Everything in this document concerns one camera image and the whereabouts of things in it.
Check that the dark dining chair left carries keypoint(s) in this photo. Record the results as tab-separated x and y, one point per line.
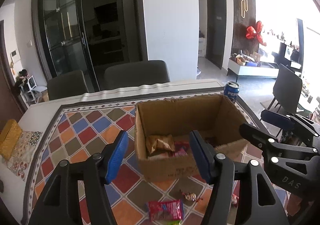
67	85

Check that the gold wall ornament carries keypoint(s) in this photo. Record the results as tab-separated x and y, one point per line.
244	8

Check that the blue pepsi can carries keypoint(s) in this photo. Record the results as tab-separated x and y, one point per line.
231	90

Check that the red hawthorn snack packet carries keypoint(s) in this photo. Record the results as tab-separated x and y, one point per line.
165	211

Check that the dark chair right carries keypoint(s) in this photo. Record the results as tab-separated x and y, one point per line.
287	90

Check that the floral patterned mat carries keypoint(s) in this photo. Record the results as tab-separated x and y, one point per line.
22	153

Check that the colourful diamond pattern tablecloth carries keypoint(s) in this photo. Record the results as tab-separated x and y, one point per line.
79	130

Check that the red santa candy packet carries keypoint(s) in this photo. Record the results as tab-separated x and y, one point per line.
235	200

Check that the black glass sliding door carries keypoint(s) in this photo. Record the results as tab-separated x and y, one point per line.
63	39

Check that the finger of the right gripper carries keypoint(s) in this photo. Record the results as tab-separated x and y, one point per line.
260	136
295	129

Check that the beige snack bag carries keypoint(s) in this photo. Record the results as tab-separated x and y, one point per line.
160	142

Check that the dark dining chair middle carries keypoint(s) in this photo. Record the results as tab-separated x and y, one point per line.
136	74

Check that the white tv cabinet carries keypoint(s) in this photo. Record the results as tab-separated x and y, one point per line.
240	71

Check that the dark dining chair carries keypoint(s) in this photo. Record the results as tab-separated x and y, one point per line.
136	74
67	85

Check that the brown cardboard box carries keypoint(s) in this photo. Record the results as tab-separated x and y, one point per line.
215	117

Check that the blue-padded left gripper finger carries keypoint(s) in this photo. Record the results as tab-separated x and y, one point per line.
59	203

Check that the red bow decoration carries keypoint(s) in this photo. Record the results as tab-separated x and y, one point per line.
255	33

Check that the gold tissue box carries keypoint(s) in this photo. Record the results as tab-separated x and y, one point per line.
9	137

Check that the pink snack packet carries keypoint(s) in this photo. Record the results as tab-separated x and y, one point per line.
181	149

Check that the yellow green candy packet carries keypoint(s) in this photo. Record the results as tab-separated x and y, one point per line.
176	222

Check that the purple striped candy bar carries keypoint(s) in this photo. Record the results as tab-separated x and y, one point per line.
191	196

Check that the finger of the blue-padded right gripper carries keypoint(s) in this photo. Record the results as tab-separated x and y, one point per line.
258	200

